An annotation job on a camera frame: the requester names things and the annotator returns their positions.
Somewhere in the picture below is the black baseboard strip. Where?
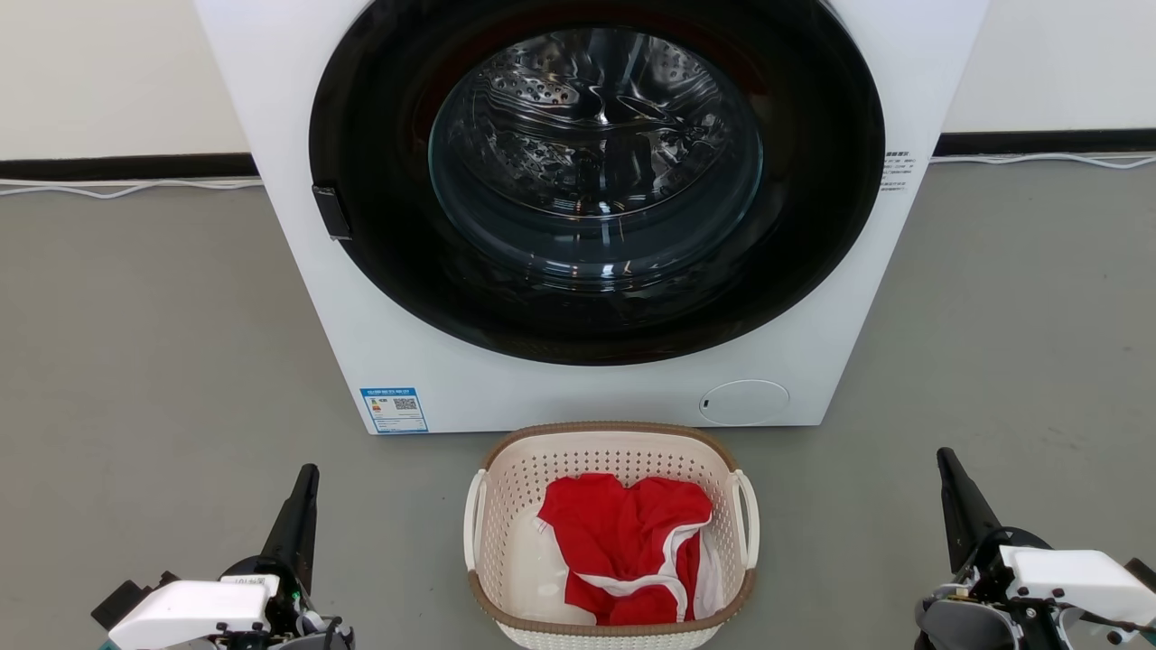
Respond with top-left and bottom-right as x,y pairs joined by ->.
934,128 -> 1156,157
0,153 -> 259,182

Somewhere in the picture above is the black washer door handle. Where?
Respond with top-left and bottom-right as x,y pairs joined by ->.
312,185 -> 352,241

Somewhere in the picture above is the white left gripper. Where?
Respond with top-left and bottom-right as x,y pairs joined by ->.
107,464 -> 355,650

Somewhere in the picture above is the blue energy label sticker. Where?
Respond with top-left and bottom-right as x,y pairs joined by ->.
359,388 -> 429,434

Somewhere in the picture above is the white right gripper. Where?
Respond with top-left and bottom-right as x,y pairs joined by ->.
914,448 -> 1156,650

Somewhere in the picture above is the white front-load washing machine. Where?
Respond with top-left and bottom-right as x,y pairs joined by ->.
192,0 -> 990,436

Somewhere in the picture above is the red garment with white trim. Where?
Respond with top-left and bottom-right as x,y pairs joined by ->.
537,472 -> 724,627

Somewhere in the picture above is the small black text label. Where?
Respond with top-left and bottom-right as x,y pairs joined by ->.
881,151 -> 918,193

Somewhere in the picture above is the steel washer drum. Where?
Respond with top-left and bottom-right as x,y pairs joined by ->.
432,27 -> 764,272

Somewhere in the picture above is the cream perforated laundry basket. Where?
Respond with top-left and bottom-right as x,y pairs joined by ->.
463,422 -> 760,650

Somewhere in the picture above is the white floor cable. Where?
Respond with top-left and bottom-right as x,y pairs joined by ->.
0,177 -> 264,200
930,152 -> 1156,171

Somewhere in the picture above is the round black washer door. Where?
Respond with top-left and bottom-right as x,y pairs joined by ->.
309,0 -> 886,367

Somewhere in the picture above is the round white filter cover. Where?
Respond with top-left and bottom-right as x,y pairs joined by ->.
698,379 -> 791,427

